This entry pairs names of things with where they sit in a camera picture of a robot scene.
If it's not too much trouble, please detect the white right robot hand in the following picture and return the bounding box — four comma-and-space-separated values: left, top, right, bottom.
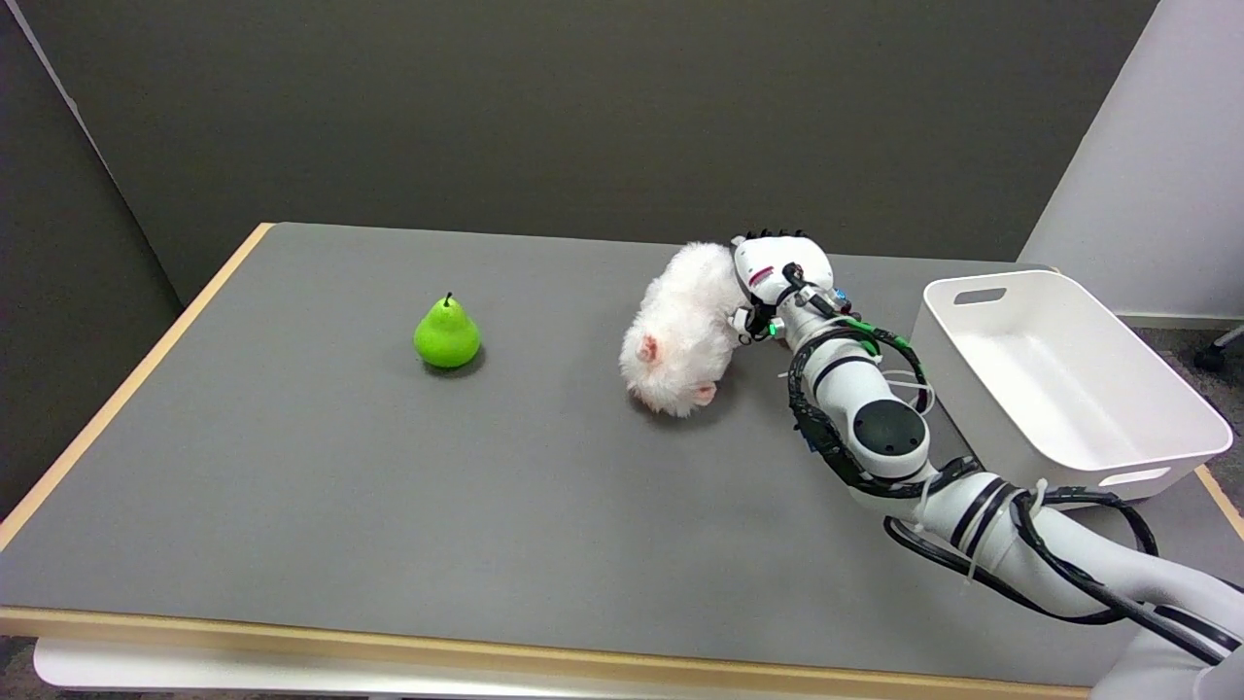
729, 229, 839, 344

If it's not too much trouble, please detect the white brown plush toy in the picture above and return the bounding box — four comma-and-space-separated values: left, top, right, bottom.
619, 241, 750, 419

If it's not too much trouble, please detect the white plastic bin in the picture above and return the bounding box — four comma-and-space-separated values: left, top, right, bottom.
909, 269, 1233, 513

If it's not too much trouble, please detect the green pear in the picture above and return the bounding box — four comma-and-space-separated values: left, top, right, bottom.
413, 293, 482, 369

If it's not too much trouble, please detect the black chair caster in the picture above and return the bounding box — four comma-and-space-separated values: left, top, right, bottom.
1193, 326, 1244, 373

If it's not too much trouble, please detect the white table frame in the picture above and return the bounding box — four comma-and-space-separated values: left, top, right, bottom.
34, 637, 701, 700

